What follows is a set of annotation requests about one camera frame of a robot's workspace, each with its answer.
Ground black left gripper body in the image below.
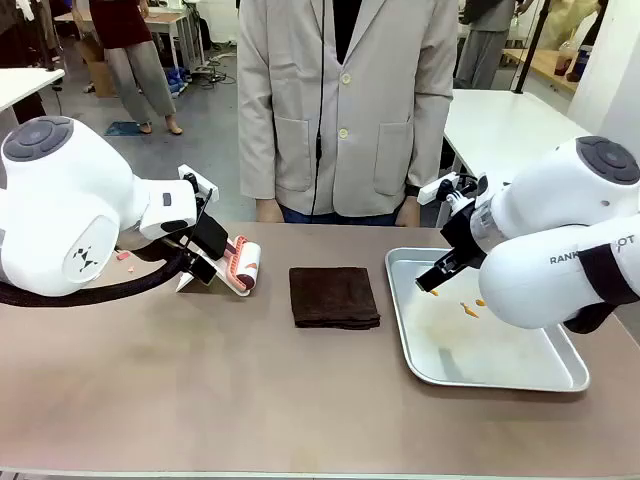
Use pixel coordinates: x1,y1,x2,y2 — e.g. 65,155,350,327
191,214,230,261

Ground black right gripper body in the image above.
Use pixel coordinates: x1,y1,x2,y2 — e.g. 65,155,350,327
438,202,489,274

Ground pink lint roller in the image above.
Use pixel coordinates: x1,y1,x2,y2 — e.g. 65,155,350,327
223,234,264,296

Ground dark brown cloth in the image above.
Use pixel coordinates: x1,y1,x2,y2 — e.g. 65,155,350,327
288,266,383,331

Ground person left forearm beige sleeve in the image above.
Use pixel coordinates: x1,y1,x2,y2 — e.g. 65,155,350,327
405,79,457,190

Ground person right forearm beige sleeve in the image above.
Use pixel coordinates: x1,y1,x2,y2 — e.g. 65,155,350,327
236,84,277,201

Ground person left hand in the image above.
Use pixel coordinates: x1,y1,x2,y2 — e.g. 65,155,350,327
396,195,422,228

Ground person right hand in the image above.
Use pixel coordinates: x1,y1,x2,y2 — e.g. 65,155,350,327
254,197,284,224

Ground white folded roller stand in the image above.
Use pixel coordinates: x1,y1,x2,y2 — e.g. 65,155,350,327
174,243,259,299

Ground silver metal tray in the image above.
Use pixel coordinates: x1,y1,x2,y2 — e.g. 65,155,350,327
384,246,592,393

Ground large white table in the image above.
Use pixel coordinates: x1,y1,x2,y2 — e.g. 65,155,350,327
435,88,604,229

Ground blue floor mat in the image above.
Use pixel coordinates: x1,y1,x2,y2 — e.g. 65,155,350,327
103,120,143,138

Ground blue bags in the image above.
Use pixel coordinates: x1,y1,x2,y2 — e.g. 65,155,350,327
166,66,191,97

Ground person in beige jacket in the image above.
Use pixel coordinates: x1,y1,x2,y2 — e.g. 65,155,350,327
236,0,459,227

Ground wooden workbench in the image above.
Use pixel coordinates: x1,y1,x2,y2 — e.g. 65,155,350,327
500,46,581,95

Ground person in maroon top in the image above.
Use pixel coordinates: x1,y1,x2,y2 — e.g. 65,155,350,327
72,0,185,136

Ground person in grey clothes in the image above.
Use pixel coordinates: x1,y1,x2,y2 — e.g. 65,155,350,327
455,0,517,91

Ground cardboard box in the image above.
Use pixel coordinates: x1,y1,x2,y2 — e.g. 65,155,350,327
78,36,118,99

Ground black metal pole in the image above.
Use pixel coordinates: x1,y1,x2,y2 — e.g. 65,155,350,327
511,0,552,96

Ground clear cup red drink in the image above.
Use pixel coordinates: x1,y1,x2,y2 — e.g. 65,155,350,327
553,41,577,77

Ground dark blue cup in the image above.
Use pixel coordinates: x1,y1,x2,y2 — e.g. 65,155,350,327
568,44,594,82

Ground wooden top background desk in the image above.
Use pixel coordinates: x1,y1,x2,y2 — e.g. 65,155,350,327
52,9,206,76

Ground white side table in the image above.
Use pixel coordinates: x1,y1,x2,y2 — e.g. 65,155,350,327
0,66,67,126

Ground person in yellow coat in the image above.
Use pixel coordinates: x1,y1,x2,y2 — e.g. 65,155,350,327
541,0,609,52

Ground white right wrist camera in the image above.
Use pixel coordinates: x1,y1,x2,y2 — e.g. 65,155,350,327
416,171,460,205

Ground black left arm cable sleeve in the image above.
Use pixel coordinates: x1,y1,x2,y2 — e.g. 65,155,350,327
0,238,184,309

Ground black arm cable sleeve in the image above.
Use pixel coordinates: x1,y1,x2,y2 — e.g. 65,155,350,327
561,238,640,335
0,238,184,309

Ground black right arm cable sleeve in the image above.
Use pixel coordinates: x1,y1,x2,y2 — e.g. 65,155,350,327
561,238,640,335

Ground floor cables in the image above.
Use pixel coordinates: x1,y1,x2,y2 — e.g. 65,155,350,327
191,47,238,90

